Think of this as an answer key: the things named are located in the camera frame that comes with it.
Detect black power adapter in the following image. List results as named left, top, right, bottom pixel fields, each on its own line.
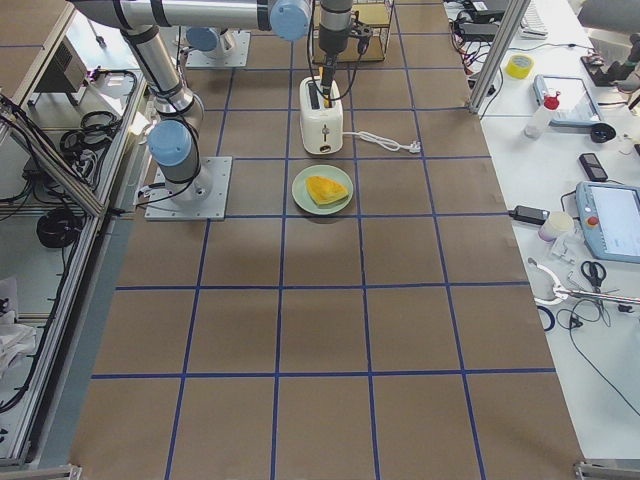
left=508, top=205, right=549, bottom=225

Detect blue teach pendant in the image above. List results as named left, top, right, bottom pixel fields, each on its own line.
left=575, top=181, right=639, bottom=264
left=533, top=74, right=603, bottom=127

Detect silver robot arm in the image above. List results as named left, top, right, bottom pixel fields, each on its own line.
left=74, top=1, right=371, bottom=205
left=184, top=27, right=237, bottom=58

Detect wire and wood shelf rack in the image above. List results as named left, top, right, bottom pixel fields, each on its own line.
left=310, top=0, right=395, bottom=65

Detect aluminium frame post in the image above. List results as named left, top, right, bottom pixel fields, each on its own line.
left=467, top=0, right=530, bottom=113

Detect golden triangular bread pastry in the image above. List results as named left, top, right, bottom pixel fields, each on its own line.
left=305, top=175, right=349, bottom=206

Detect black scissors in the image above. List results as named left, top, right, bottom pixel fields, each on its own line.
left=580, top=260, right=607, bottom=293

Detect white round container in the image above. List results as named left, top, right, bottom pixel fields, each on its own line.
left=538, top=211, right=574, bottom=242

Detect red-capped squeeze bottle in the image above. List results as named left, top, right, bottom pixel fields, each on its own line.
left=523, top=92, right=560, bottom=139

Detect white two-slot toaster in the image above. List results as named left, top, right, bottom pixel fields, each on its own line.
left=299, top=76, right=344, bottom=155

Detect grey control box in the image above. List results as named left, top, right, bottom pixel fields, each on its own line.
left=34, top=37, right=88, bottom=106

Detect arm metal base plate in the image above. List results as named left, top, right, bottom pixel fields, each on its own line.
left=144, top=156, right=232, bottom=221
left=186, top=27, right=251, bottom=69

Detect near blue teach pendant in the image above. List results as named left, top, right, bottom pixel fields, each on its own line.
left=575, top=181, right=639, bottom=264

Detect pale green round plate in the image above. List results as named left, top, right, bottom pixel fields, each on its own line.
left=292, top=165, right=354, bottom=215

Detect far blue teach pendant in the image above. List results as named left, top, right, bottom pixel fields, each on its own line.
left=533, top=74, right=603, bottom=127

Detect yellow tape roll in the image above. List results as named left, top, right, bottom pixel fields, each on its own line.
left=505, top=54, right=534, bottom=80

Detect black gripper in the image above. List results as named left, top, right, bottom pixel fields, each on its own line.
left=319, top=21, right=373, bottom=100

